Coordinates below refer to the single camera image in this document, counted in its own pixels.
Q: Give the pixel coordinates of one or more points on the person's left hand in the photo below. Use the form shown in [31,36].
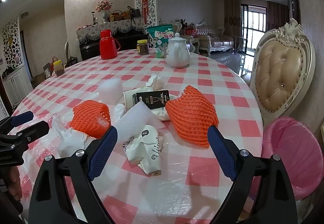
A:
[14,181]

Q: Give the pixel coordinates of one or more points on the cream ornate sofa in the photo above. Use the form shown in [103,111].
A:
[220,42]

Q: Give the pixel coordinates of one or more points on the printed paper bag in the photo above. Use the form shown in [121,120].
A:
[141,145]

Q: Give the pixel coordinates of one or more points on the cream ornate dining chair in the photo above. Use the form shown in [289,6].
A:
[281,79]

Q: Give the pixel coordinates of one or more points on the red thermos jug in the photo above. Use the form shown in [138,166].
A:
[107,47]

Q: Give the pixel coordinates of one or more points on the crumpled white plastic bag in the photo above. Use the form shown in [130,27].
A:
[70,141]

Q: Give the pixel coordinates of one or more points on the white foam sheet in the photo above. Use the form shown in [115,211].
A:
[134,120]

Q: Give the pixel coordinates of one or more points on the black bag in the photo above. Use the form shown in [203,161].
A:
[71,61]

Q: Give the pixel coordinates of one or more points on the brown curtain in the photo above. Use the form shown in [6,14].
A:
[231,16]

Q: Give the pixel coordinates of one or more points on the orange foam fruit net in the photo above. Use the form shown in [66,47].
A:
[189,117]
[88,117]

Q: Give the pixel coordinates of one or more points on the white cabinet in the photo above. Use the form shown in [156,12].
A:
[15,85]

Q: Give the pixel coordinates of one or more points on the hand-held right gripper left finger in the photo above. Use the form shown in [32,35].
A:
[103,148]

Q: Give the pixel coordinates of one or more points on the green snack bag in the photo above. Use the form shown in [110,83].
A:
[162,36]

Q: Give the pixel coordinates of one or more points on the black cardboard box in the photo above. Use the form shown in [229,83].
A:
[151,99]

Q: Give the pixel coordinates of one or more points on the white tissue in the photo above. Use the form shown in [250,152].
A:
[155,82]
[118,112]

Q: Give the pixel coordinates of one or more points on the wicker basket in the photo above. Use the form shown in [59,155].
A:
[116,16]

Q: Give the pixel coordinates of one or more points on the flower vase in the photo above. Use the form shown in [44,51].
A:
[105,10]

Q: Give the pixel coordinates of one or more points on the black piano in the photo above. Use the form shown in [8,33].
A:
[126,39]

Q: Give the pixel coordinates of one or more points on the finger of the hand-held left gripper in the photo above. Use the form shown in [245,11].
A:
[38,128]
[22,117]

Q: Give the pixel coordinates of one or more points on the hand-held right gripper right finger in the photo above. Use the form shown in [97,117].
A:
[222,148]

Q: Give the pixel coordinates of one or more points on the white ceramic teapot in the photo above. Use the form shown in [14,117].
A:
[177,54]

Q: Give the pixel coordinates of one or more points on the yellow-lidded glass jar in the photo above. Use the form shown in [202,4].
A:
[58,69]
[143,48]

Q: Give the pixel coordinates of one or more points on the dark handbag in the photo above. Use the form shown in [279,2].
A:
[134,12]

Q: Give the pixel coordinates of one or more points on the cream ornate armchair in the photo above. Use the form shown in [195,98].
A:
[193,34]

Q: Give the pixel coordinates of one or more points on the pink checked tablecloth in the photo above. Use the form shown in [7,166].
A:
[192,82]

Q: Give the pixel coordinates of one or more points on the white foam block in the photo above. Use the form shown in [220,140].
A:
[110,90]

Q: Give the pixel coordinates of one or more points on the floral fringed piano cloth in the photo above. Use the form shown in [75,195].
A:
[108,29]

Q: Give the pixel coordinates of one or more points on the barred window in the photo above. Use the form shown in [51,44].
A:
[253,29]

